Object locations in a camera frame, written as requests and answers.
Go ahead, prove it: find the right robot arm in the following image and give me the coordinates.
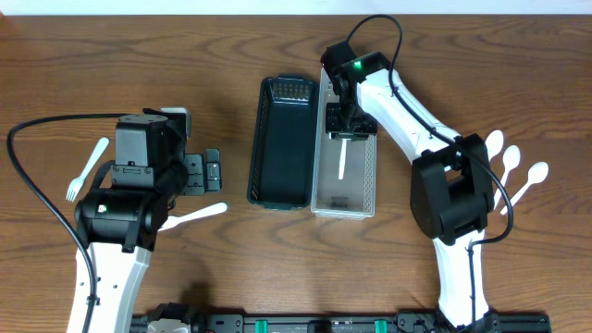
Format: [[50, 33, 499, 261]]
[[321, 41, 494, 330]]

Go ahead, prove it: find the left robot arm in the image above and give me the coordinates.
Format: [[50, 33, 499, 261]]
[[68, 107, 222, 332]]

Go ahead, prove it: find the white plastic fork lower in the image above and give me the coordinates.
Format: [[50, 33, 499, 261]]
[[159, 202, 228, 231]]

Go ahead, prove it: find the white plastic fork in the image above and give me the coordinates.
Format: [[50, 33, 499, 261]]
[[159, 202, 228, 231], [66, 137, 110, 202]]

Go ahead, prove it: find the clear plastic basket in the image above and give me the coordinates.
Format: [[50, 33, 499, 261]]
[[311, 71, 377, 220]]

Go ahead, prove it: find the dark green plastic basket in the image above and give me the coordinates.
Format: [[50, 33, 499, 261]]
[[246, 75, 318, 210]]

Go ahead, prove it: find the white plastic fork far left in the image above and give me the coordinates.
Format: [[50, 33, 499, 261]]
[[66, 137, 110, 202]]

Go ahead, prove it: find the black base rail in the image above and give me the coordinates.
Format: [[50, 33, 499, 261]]
[[129, 303, 552, 333]]

